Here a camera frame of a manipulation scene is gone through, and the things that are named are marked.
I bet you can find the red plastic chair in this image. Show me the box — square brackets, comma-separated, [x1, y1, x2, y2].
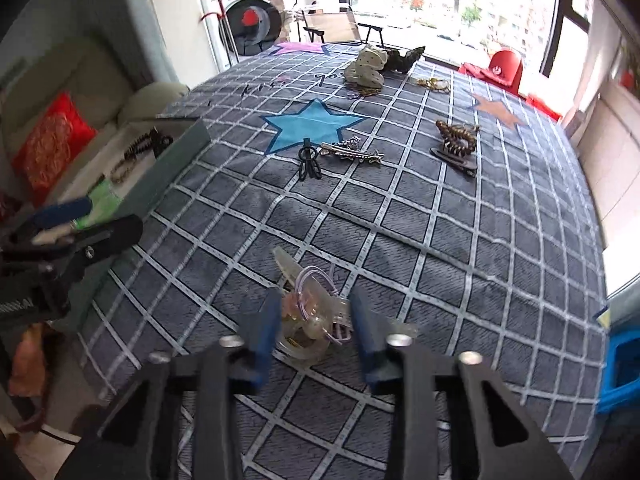
[459, 49, 524, 94]

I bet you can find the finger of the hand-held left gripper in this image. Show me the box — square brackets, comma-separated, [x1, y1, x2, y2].
[64, 213, 145, 269]
[30, 197, 95, 241]

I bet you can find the white washing machine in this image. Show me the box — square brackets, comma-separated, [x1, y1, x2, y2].
[196, 0, 282, 74]

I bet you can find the beige low cabinet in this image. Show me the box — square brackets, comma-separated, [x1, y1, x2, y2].
[564, 79, 627, 247]

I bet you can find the beige folding chair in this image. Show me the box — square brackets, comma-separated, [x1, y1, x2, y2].
[299, 7, 362, 46]

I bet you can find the small black bench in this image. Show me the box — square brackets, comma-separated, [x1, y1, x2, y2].
[357, 16, 386, 46]

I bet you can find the brown braided bracelet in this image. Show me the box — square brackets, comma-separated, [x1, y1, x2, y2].
[109, 156, 137, 184]

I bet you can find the black claw hair clip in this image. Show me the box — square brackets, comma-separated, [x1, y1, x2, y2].
[147, 128, 175, 154]

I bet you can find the clear long hair clip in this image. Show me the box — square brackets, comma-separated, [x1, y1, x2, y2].
[272, 245, 307, 294]

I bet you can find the blue plastic stool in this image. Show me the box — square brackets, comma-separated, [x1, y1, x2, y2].
[597, 329, 640, 414]

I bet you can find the silver star hair clip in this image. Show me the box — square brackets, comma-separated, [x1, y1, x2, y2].
[320, 139, 385, 165]

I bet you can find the person's left hand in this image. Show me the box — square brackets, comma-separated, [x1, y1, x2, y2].
[9, 322, 52, 399]

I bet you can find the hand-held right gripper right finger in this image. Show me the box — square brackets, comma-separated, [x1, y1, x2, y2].
[349, 286, 576, 480]

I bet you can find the brown braided claw clip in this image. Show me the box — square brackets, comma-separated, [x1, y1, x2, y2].
[430, 119, 482, 175]

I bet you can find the clear claw hair clip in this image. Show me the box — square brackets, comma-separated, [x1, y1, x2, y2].
[276, 272, 419, 364]

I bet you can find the green translucent wristband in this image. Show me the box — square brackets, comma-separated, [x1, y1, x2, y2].
[77, 179, 122, 223]

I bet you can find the white polka-dot scrunchie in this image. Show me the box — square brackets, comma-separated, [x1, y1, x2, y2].
[344, 44, 389, 91]

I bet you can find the large window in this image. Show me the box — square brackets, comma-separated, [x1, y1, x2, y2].
[344, 0, 567, 77]

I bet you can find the grey checked star blanket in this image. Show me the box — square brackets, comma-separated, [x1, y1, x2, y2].
[75, 42, 609, 480]

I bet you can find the dark lacy hair accessory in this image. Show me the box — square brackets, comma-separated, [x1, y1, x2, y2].
[387, 45, 427, 74]

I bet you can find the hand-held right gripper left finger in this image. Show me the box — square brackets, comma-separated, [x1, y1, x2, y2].
[55, 290, 284, 480]

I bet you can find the small black claw clip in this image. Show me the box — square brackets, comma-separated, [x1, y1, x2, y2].
[298, 138, 322, 181]

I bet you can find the grey-green cardboard box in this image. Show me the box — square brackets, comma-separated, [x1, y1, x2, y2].
[47, 116, 214, 323]

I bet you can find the beige sofa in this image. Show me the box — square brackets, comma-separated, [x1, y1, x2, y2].
[0, 35, 192, 221]

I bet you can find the red patterned cushion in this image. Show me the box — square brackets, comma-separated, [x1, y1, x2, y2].
[12, 92, 99, 207]

